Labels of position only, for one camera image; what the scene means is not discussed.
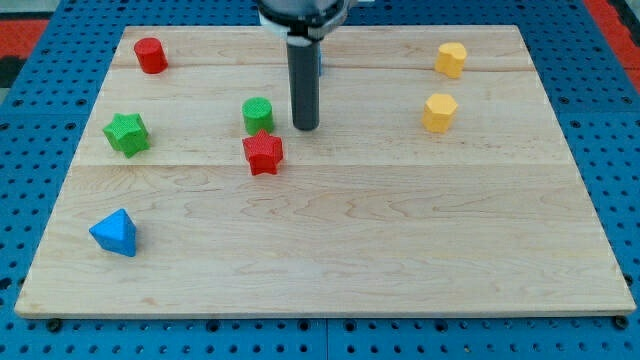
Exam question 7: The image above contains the green cylinder block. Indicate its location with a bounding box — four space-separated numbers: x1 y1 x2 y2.
241 97 274 135

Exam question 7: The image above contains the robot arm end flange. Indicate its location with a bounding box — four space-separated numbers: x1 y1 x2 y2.
256 0 355 42

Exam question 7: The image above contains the blue triangle block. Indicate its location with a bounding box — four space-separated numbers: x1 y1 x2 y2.
89 208 137 257

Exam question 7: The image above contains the red star block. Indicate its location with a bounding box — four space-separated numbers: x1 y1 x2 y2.
242 129 283 176

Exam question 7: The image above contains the light wooden board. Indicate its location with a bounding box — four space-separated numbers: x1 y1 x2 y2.
15 25 636 319

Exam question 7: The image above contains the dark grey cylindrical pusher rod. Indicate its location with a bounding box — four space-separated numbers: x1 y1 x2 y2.
287 37 320 131

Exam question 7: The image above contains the yellow hexagon block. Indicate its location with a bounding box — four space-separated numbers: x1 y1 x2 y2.
422 93 458 133

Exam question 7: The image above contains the green star block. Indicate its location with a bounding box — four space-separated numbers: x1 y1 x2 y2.
103 113 150 158

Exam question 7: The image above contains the red cylinder block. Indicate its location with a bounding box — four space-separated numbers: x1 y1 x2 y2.
134 37 168 74

